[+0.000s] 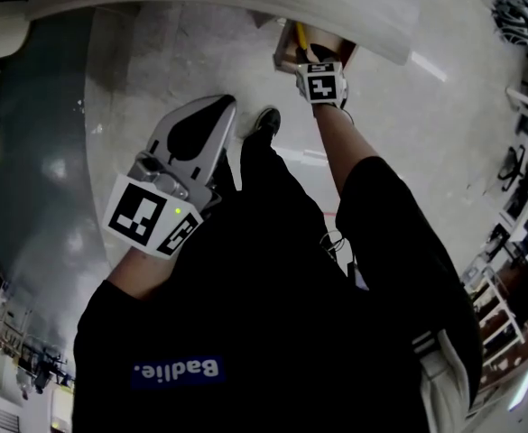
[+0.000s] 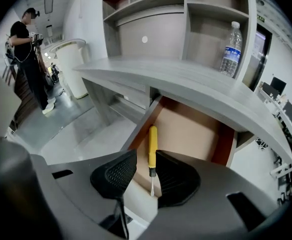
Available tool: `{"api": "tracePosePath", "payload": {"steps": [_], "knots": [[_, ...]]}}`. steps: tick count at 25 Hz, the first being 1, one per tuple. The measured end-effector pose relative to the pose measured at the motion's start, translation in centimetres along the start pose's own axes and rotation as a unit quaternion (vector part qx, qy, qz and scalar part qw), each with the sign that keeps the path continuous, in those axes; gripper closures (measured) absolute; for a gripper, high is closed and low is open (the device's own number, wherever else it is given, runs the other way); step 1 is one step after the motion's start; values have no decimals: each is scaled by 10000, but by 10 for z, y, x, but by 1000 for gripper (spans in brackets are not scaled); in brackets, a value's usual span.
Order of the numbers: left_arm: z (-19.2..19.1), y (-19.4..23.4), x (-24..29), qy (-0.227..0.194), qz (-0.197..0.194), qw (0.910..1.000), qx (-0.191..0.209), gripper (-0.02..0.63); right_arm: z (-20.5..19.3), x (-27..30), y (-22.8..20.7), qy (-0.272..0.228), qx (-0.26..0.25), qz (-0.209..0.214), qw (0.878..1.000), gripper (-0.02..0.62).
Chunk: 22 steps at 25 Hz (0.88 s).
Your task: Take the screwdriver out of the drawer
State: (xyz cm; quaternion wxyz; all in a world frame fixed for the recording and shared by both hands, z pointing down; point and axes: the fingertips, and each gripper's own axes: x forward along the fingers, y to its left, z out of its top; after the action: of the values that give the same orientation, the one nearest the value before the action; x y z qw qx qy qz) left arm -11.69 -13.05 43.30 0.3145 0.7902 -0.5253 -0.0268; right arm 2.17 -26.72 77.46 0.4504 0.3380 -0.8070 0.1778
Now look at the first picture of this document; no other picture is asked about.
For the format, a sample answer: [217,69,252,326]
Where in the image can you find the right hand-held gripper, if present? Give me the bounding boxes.
[294,41,352,108]

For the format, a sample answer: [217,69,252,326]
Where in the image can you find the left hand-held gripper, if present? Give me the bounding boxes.
[102,96,240,261]

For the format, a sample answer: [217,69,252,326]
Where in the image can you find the grey wooden drawer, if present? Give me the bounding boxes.
[272,17,360,78]

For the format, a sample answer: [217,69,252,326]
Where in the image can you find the yellow screwdriver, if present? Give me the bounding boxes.
[293,21,312,54]

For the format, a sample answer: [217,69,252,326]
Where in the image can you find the person's left forearm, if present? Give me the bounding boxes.
[107,244,180,302]

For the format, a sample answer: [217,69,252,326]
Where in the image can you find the person's right forearm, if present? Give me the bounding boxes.
[311,101,381,198]

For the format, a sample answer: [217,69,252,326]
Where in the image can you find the person's black shoe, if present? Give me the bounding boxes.
[244,106,283,143]

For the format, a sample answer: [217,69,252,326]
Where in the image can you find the person's black trouser leg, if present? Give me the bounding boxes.
[238,131,337,252]

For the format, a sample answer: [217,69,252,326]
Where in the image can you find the person's black top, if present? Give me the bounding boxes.
[70,154,482,433]

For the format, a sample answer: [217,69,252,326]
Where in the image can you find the black office chair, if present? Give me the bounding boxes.
[496,143,528,194]

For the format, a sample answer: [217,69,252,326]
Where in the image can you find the white metal rack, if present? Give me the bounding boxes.
[460,263,528,372]

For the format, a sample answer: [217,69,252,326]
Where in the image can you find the white striped garment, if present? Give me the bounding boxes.
[411,330,477,426]

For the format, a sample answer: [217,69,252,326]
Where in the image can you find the thin floor cable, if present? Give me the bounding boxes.
[319,229,351,262]

